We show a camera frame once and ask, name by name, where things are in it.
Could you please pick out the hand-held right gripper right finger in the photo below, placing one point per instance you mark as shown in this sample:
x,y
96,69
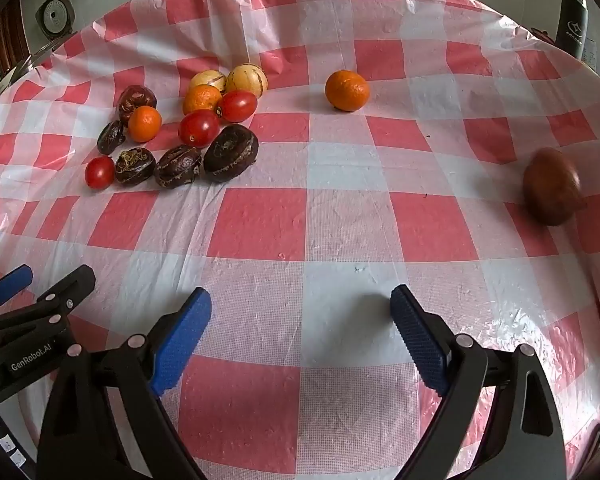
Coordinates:
x,y
420,340

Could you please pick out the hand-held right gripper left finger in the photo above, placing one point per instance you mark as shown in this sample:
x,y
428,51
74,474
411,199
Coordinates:
x,y
180,340

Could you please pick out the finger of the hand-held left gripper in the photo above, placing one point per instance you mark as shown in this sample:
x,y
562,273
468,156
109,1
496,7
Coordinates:
x,y
12,282
72,287

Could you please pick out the red tomato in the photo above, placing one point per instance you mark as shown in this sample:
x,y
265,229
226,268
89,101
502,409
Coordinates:
x,y
237,106
99,172
199,128

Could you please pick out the small orange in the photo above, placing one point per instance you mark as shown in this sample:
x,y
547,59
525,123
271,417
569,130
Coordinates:
x,y
144,124
201,100

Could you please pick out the brown oval fruit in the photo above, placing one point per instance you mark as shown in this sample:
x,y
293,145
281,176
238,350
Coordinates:
x,y
552,187

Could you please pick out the small yellow pepino melon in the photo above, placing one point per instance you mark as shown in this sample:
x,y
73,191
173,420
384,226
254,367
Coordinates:
x,y
207,79

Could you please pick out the large orange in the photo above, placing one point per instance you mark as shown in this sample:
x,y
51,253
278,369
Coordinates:
x,y
347,90

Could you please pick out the large striped pepino melon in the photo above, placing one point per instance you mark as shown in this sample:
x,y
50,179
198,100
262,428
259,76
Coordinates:
x,y
247,79

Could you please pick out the red white checked tablecloth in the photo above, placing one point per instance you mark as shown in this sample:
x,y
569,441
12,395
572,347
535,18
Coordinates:
x,y
330,235

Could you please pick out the steel pot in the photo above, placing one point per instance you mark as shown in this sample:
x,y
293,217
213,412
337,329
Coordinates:
x,y
27,62

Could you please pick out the wooden glass door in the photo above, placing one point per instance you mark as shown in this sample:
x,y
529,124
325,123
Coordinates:
x,y
11,30

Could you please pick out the black thermos bottle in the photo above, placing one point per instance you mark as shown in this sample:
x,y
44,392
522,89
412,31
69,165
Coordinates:
x,y
572,20

